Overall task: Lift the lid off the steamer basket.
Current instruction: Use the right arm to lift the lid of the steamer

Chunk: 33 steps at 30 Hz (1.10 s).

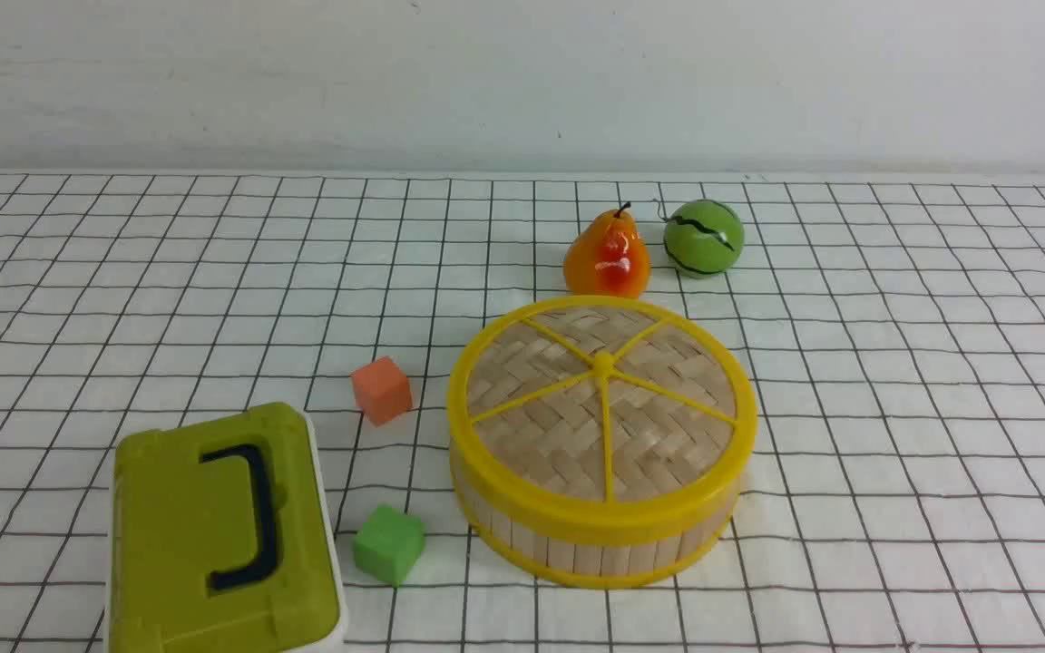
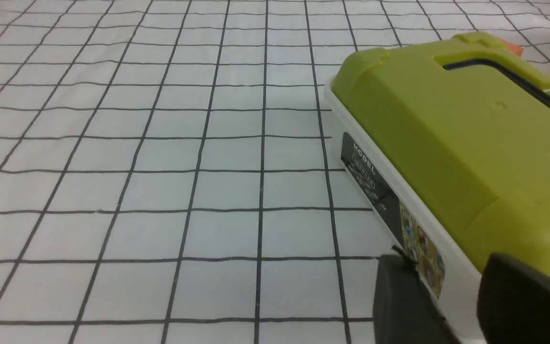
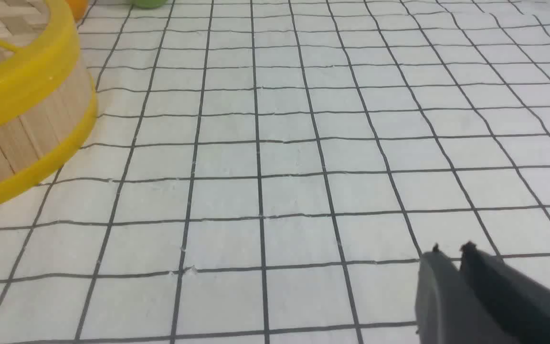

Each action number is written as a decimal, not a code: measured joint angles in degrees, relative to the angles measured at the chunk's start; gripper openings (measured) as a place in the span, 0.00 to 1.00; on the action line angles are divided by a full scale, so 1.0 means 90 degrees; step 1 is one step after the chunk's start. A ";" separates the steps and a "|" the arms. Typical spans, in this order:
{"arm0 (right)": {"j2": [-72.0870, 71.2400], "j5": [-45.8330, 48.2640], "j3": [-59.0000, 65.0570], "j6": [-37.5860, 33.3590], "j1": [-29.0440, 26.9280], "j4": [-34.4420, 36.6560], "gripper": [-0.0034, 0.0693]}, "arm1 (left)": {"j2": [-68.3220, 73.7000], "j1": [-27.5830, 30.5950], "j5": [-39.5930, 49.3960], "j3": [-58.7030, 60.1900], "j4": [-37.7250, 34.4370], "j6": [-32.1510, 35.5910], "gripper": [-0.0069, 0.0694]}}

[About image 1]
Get yellow woven steamer lid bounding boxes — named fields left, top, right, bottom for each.
left=446, top=295, right=758, bottom=546

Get bamboo steamer basket yellow rim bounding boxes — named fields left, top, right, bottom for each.
left=449, top=452, right=744, bottom=590

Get orange toy pear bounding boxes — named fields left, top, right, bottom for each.
left=562, top=201, right=651, bottom=300

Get orange foam cube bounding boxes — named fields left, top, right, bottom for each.
left=351, top=356, right=412, bottom=426

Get green toy watermelon ball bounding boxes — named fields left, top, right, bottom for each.
left=663, top=199, right=746, bottom=278

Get green foam cube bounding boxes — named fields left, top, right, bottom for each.
left=352, top=504, right=425, bottom=587

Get olive green lidded box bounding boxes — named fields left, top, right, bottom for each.
left=105, top=402, right=348, bottom=652

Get white black grid tablecloth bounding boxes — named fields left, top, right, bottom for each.
left=0, top=172, right=1045, bottom=652

